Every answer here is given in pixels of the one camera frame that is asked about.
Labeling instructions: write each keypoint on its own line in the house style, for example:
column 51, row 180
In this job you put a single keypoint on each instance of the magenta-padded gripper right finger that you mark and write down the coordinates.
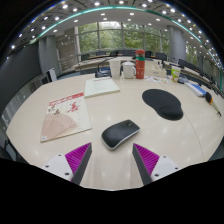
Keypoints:
column 164, row 165

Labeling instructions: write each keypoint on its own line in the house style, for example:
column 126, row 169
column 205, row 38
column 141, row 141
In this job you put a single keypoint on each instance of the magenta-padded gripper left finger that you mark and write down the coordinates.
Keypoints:
column 59, row 165

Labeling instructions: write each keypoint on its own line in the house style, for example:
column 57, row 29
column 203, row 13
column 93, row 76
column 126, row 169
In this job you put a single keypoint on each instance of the black computer mouse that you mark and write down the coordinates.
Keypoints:
column 118, row 134

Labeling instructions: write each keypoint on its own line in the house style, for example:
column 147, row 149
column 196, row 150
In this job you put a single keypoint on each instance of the black mouse pad with wrist rest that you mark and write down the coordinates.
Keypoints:
column 160, row 101

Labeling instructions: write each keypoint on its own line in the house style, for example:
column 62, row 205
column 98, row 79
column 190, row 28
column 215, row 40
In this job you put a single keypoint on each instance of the red white magazine with fan picture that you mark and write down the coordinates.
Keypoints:
column 66, row 116

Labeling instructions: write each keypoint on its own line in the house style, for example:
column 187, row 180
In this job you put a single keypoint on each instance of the black yellow handheld microphone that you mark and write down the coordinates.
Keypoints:
column 209, row 97

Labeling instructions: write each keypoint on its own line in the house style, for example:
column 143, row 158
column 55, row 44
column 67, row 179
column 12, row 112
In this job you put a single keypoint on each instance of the blue and white book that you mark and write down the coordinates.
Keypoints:
column 196, row 89

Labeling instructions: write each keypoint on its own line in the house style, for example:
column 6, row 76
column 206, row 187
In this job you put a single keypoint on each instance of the white booklet with red title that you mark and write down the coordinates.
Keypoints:
column 100, row 87

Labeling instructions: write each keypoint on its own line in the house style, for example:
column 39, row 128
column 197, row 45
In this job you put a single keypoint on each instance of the green printed paper cup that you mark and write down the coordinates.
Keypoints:
column 175, row 74

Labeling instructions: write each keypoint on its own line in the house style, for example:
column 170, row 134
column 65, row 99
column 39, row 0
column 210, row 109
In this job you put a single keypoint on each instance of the beige desk organiser tray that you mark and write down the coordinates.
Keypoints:
column 156, row 71

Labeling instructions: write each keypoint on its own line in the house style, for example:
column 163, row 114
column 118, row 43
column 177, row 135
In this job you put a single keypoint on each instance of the white lidded mug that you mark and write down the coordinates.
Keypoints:
column 128, row 70

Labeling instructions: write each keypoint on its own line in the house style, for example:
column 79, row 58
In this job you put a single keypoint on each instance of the red bottle with green band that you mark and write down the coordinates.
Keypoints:
column 140, row 65

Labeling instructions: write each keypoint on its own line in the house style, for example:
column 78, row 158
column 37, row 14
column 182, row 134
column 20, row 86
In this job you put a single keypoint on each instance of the long curved conference table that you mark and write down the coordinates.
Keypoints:
column 90, row 63

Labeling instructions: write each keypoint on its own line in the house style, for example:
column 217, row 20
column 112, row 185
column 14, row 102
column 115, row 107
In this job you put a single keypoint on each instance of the stack of white paper cups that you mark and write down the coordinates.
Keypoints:
column 115, row 69

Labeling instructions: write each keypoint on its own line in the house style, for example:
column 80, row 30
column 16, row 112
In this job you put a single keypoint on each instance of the dark office chairs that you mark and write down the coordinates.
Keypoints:
column 160, row 55

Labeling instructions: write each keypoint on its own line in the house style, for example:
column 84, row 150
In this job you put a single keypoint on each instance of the ceiling lights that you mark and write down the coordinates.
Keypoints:
column 96, row 4

